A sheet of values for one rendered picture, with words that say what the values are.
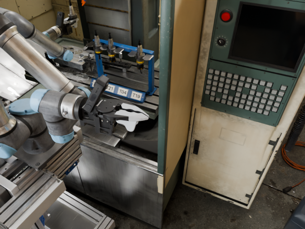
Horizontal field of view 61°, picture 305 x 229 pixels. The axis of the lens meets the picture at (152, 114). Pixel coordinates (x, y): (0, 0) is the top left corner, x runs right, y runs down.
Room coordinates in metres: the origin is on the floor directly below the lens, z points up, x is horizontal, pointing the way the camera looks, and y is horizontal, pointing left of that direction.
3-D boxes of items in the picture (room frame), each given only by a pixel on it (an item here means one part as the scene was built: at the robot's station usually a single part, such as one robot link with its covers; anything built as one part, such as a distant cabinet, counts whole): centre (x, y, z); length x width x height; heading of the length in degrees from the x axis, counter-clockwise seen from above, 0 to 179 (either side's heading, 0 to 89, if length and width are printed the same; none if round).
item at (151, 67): (1.56, 0.01, 1.05); 0.10 x 0.05 x 0.30; 155
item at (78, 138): (0.82, 0.53, 1.07); 0.40 x 0.13 x 0.09; 150
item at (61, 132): (0.64, 0.30, 1.46); 0.11 x 0.08 x 0.11; 164
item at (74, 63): (1.96, 0.64, 0.97); 0.29 x 0.23 x 0.05; 65
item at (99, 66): (1.75, 0.41, 1.05); 0.10 x 0.05 x 0.30; 155
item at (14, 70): (2.22, 1.20, 0.75); 0.89 x 0.67 x 0.26; 155
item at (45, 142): (0.82, 0.53, 1.21); 0.15 x 0.15 x 0.10
